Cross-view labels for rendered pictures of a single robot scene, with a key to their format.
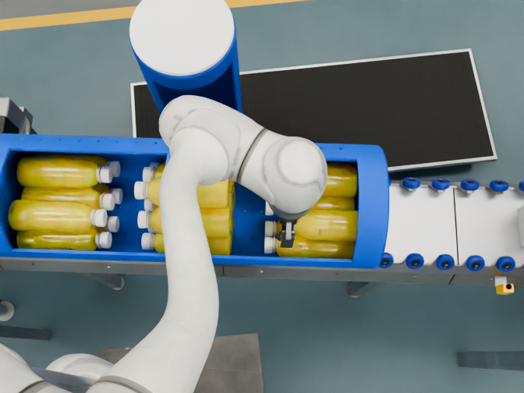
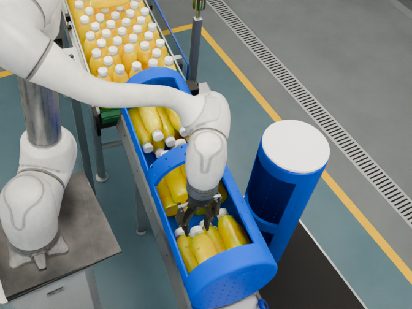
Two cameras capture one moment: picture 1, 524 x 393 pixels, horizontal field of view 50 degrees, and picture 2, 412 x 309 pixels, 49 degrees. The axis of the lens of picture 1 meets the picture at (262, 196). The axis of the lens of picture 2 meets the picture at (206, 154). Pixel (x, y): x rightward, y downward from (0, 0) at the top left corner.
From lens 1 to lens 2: 69 cm
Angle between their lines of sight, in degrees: 34
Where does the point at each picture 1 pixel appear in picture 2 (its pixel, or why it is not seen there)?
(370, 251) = (197, 279)
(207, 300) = (104, 90)
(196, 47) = (288, 155)
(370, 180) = (243, 253)
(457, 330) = not seen: outside the picture
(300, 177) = (198, 144)
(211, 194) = not seen: hidden behind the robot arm
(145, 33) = (281, 129)
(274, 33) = (366, 265)
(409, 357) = not seen: outside the picture
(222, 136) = (206, 110)
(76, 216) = (152, 122)
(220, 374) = (87, 237)
